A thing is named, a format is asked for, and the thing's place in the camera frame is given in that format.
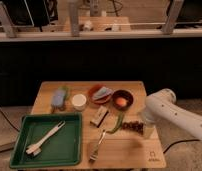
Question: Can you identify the wooden table board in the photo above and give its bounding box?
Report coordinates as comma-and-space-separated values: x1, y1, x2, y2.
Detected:
31, 81, 166, 170

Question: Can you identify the black cable right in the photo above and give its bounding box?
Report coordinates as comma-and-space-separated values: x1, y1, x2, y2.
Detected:
162, 138, 200, 154

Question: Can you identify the black cable left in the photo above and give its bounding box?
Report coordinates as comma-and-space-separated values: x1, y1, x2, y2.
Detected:
0, 106, 21, 133

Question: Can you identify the dark purple grape bunch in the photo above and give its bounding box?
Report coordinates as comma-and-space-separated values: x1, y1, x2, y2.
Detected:
121, 121, 144, 134

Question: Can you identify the metal fork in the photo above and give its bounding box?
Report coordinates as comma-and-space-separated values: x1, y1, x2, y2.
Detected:
89, 130, 106, 162

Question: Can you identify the small wooden block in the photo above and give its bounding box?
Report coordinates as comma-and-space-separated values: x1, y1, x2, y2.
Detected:
90, 106, 109, 127

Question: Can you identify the green chili pepper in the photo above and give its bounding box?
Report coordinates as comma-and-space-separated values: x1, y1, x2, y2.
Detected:
106, 113, 124, 134

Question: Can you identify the metal frame rail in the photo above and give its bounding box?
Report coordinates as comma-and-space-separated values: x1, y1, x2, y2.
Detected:
0, 0, 202, 41

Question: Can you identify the orange red plate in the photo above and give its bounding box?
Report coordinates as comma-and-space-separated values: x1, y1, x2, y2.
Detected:
88, 84, 113, 104

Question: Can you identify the grey folded cloth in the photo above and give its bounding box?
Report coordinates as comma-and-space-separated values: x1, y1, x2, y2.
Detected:
92, 86, 113, 100

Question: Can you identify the orange fruit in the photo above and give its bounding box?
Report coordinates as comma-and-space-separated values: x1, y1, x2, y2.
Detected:
116, 97, 127, 107

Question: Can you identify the green plastic tray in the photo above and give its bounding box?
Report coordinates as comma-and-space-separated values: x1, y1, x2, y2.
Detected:
9, 113, 82, 169

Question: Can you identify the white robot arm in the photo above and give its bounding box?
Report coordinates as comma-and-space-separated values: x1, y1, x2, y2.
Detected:
141, 88, 202, 141

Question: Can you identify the green leafy vegetable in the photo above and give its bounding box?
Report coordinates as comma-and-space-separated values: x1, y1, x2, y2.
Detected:
60, 86, 71, 99

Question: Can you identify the black cable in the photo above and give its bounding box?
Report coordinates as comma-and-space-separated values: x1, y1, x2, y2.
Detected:
0, 106, 21, 133
162, 138, 200, 154

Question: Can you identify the dark brown bowl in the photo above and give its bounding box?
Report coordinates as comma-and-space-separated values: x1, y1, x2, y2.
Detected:
112, 90, 134, 111

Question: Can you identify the white paper cup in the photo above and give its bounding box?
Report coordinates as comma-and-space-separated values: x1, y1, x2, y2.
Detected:
71, 94, 87, 111

